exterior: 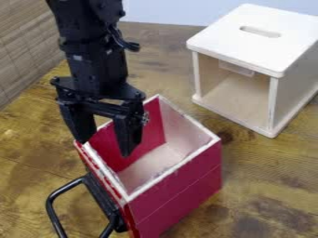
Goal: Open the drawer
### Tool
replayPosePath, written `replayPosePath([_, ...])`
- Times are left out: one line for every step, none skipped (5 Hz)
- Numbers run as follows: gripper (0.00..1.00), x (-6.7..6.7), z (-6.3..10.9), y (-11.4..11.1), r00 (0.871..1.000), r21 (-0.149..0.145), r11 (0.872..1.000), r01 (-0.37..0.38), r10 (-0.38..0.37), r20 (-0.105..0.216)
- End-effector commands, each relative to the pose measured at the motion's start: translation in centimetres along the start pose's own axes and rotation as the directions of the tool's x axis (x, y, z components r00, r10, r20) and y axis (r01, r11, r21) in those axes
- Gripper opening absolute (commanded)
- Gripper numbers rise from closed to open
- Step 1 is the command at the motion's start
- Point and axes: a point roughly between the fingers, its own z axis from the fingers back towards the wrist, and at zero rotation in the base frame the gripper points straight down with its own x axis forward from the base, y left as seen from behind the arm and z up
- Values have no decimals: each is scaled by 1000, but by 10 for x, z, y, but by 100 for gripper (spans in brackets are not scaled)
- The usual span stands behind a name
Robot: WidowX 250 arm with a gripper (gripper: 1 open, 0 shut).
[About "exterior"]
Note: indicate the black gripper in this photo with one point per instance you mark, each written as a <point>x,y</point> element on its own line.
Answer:
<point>96,89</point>

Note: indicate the red wooden drawer box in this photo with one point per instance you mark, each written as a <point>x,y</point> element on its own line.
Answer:
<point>167,177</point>

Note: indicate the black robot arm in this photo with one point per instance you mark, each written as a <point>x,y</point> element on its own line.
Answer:
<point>88,20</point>

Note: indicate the black metal drawer handle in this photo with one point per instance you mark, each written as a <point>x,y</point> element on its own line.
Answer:
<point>81,201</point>

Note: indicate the light wooden cabinet frame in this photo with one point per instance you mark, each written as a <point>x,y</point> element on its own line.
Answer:
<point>255,66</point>

